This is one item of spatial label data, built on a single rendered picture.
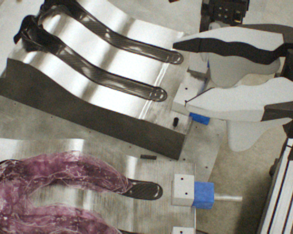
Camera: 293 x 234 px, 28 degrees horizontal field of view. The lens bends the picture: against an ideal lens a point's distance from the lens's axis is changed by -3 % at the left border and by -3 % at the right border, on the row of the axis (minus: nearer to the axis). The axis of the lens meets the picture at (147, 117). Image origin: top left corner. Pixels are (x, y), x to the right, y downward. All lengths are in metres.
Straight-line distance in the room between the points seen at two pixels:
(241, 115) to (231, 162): 1.78
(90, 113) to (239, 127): 0.75
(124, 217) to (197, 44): 0.61
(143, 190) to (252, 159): 1.19
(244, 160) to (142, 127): 1.11
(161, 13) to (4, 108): 0.47
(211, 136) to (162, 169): 0.18
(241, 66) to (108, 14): 0.81
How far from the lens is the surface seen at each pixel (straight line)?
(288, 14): 2.85
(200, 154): 1.21
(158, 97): 1.17
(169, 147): 1.17
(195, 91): 1.16
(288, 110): 0.43
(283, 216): 1.87
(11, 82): 1.22
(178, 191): 1.06
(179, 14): 1.48
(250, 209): 2.12
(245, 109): 0.43
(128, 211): 1.06
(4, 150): 1.10
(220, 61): 0.50
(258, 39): 0.49
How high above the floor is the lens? 1.79
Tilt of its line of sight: 52 degrees down
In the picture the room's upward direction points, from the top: 11 degrees clockwise
